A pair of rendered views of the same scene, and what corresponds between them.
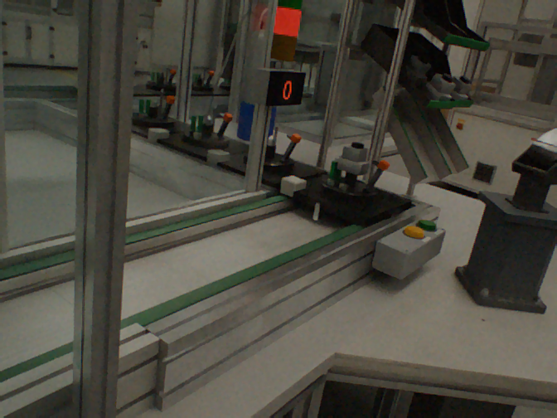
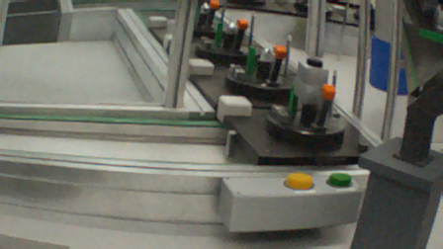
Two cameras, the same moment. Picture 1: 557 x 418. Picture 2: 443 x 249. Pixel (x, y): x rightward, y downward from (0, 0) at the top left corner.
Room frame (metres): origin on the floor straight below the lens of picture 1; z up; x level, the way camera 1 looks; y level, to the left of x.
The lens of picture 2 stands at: (-0.02, -0.95, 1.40)
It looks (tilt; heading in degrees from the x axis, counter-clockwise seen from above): 17 degrees down; 39
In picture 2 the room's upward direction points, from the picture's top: 7 degrees clockwise
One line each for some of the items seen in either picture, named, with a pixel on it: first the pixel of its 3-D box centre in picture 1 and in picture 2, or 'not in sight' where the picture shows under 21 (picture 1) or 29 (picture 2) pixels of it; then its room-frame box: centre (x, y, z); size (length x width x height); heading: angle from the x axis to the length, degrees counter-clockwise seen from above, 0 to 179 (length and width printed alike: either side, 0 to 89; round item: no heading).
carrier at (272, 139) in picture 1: (269, 149); (264, 66); (1.33, 0.05, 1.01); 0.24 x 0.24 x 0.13; 55
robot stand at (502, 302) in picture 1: (510, 250); (398, 219); (1.00, -0.50, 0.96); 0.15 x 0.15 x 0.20; 3
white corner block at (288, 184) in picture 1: (293, 187); (233, 111); (1.16, -0.02, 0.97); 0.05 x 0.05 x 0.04; 55
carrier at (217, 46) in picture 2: not in sight; (229, 38); (1.47, 0.25, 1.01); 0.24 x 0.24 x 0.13; 55
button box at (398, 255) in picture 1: (410, 247); (295, 203); (1.00, -0.29, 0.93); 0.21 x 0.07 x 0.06; 145
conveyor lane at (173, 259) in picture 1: (259, 239); (121, 155); (0.96, 0.03, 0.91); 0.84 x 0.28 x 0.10; 145
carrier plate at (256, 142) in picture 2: (346, 196); (306, 137); (1.19, -0.16, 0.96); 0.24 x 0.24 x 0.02; 55
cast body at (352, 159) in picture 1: (351, 156); (310, 77); (1.19, -0.15, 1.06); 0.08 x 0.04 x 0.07; 55
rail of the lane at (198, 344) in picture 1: (337, 266); (155, 196); (0.88, -0.13, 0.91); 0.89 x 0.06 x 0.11; 145
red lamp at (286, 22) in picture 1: (287, 21); not in sight; (1.10, 0.05, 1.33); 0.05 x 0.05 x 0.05
